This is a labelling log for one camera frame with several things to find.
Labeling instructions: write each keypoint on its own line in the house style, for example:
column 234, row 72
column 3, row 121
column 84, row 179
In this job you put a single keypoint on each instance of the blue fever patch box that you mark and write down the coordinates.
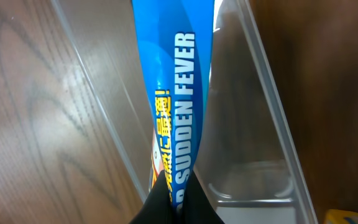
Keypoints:
column 175, row 39

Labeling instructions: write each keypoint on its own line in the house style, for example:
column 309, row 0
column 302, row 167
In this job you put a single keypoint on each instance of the yellow medicine box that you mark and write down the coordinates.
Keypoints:
column 334, row 216

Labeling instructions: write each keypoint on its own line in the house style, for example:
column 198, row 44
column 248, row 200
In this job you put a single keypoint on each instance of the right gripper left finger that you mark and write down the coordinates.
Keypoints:
column 157, row 208

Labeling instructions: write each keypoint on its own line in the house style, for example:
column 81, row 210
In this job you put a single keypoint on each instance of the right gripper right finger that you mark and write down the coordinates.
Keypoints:
column 196, row 207

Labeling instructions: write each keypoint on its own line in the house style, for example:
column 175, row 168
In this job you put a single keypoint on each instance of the clear plastic container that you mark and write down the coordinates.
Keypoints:
column 247, row 162

